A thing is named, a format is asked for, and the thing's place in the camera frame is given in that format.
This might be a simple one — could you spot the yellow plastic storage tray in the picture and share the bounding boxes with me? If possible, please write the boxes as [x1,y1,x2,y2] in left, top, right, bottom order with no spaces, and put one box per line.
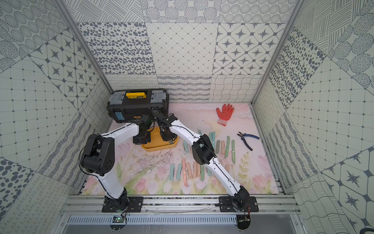
[141,127,178,152]

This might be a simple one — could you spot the mint glossy folding knife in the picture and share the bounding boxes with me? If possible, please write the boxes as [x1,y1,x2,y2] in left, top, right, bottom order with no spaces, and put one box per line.
[183,140,189,153]

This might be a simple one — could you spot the long coral fruit knife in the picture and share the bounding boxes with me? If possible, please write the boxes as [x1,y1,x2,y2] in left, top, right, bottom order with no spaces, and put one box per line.
[182,158,188,187]

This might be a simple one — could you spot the pink folding fruit knife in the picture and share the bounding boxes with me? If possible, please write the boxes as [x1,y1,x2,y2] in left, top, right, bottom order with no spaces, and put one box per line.
[186,162,193,179]

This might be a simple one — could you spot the green folding fruit knife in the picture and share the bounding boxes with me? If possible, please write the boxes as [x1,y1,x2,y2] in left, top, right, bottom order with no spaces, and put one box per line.
[200,165,205,181]

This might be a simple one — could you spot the light green knife handle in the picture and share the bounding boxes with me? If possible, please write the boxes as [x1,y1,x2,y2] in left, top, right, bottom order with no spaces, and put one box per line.
[225,136,231,159]

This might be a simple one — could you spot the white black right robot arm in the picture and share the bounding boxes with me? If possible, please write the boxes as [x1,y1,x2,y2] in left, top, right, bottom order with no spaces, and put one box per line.
[151,107,250,211]

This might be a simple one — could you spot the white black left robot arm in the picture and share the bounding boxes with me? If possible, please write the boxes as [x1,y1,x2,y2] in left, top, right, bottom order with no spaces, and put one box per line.
[79,115,152,203]

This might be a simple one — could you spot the black Deli toolbox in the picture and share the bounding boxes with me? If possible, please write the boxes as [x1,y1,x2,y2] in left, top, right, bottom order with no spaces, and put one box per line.
[107,88,169,123]

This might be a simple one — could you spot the red work glove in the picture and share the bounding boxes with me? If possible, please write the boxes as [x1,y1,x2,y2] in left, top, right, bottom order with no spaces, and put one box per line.
[216,104,234,126]

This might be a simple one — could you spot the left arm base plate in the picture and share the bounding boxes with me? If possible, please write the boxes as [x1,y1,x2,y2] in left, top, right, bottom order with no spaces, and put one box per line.
[101,196,144,213]

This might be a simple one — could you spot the blue handled pliers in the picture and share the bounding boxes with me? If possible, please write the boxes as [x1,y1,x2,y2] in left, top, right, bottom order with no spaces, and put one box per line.
[237,131,261,152]

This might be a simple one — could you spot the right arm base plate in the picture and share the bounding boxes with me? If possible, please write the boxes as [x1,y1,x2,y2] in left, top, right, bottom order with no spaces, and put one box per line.
[216,196,259,212]

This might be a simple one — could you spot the aluminium front rail frame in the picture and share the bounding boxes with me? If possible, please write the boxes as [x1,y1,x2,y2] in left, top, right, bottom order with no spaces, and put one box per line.
[52,186,306,234]

